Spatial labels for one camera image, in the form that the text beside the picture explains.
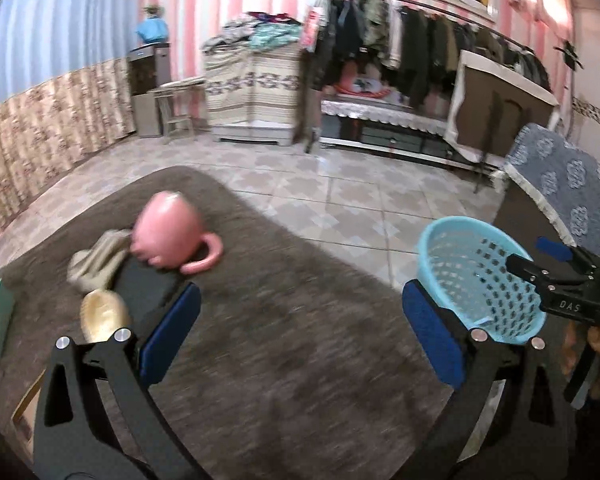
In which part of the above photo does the brown phone case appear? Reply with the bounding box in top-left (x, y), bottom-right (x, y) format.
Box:
top-left (10, 370), bottom-right (45, 460)

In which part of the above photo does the shaggy brown carpet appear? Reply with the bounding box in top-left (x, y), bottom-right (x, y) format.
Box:
top-left (0, 167), bottom-right (451, 479)

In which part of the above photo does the beige cloth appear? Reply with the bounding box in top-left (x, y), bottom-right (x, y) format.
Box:
top-left (67, 230), bottom-right (131, 294)

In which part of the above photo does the cloth covered chest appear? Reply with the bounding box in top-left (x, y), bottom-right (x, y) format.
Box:
top-left (202, 42), bottom-right (301, 146)

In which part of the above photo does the clothes rack with garments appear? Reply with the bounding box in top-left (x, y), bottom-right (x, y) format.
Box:
top-left (301, 0), bottom-right (553, 148)

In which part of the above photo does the pile of folded clothes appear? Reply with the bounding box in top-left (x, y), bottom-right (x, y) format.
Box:
top-left (200, 12), bottom-right (302, 54)

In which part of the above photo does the water dispenser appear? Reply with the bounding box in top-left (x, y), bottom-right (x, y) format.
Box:
top-left (126, 42), bottom-right (171, 138)

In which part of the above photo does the blue covered water bottle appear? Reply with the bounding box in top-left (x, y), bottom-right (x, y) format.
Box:
top-left (136, 4), bottom-right (170, 44)

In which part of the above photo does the blue floral curtain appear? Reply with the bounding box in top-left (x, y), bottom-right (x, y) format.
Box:
top-left (0, 0), bottom-right (138, 233)

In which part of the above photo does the blue patterned sofa cover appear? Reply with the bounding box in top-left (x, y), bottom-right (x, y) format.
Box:
top-left (493, 124), bottom-right (600, 266)

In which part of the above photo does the low tv bench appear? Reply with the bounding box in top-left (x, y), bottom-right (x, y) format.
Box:
top-left (320, 96), bottom-right (477, 171)

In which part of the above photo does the black notebook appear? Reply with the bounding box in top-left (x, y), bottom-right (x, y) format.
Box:
top-left (111, 256), bottom-right (184, 330)

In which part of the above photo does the light blue plastic basket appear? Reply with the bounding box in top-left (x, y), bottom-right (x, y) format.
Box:
top-left (417, 216), bottom-right (546, 344)

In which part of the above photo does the small folding table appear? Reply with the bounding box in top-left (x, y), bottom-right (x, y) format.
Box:
top-left (149, 76), bottom-right (208, 143)

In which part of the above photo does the pink pig mug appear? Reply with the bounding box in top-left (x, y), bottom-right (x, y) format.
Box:
top-left (130, 191), bottom-right (224, 275)

